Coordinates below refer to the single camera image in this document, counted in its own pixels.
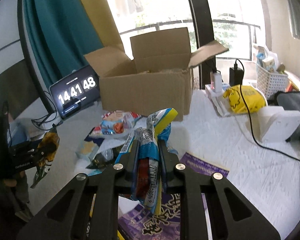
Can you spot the dark golden print snack bag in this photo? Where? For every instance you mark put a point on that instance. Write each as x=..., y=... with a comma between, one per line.
x=46, y=162

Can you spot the grey cloth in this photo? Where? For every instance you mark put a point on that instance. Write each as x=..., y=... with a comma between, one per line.
x=295, y=107

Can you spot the white power strip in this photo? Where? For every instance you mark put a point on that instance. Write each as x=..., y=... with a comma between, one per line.
x=220, y=105

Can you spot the blue yellow snack packet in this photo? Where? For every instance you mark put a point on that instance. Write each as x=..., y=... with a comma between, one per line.
x=147, y=155

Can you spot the white red blue puffed bag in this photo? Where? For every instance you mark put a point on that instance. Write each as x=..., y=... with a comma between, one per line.
x=117, y=125

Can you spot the yellow printed bag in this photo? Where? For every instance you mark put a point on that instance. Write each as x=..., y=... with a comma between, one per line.
x=250, y=100

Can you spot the teal curtain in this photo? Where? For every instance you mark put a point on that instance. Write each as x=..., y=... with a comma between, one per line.
x=55, y=30

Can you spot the dark sliding door frame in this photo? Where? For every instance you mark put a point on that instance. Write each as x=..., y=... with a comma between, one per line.
x=200, y=30

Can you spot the hanging pale garment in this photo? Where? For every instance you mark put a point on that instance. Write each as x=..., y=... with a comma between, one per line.
x=293, y=12

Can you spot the black charger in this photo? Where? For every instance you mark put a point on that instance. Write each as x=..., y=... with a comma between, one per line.
x=235, y=76

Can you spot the black balcony railing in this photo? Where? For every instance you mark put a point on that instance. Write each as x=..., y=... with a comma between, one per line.
x=230, y=23

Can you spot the black tablet showing clock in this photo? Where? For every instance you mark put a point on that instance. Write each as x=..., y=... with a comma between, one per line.
x=75, y=92

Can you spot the brown cardboard box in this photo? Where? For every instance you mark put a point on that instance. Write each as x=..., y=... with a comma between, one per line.
x=145, y=97

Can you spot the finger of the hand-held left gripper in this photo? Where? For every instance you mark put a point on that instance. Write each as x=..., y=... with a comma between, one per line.
x=48, y=148

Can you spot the pale blue biscuit pack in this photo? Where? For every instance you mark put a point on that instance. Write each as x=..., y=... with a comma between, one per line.
x=86, y=151

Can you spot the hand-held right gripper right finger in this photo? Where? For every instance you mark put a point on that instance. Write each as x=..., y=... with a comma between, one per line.
x=168, y=160

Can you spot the white plastic basket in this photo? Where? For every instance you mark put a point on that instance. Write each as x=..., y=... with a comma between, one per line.
x=272, y=82

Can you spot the black snack bag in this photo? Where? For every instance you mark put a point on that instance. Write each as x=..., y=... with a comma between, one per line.
x=105, y=158

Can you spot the white foam block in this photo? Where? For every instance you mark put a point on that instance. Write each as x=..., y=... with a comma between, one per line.
x=280, y=122

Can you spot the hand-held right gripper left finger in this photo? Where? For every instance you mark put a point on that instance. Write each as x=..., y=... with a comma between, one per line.
x=130, y=157

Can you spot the purple snack bag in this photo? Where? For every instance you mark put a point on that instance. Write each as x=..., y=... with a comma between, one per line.
x=150, y=225
x=205, y=166

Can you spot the white charger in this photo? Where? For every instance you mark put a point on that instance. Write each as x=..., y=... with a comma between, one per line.
x=217, y=81

